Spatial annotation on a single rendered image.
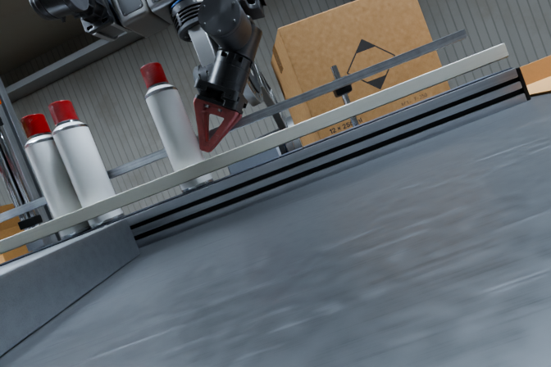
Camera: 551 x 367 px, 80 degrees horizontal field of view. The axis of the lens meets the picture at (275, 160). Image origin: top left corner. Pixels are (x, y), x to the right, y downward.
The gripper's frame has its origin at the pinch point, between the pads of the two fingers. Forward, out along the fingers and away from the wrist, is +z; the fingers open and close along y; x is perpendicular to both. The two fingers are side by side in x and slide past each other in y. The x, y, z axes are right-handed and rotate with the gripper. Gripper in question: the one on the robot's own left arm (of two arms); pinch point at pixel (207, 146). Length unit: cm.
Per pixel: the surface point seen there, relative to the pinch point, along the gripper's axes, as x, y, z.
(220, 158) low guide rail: 3.6, 4.4, 0.7
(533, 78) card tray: 51, -12, -30
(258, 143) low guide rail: 8.1, 4.4, -3.0
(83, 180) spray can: -15.8, 3.0, 10.8
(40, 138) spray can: -25.1, 1.6, 7.0
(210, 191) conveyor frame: 3.8, 5.5, 5.5
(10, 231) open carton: -123, -125, 91
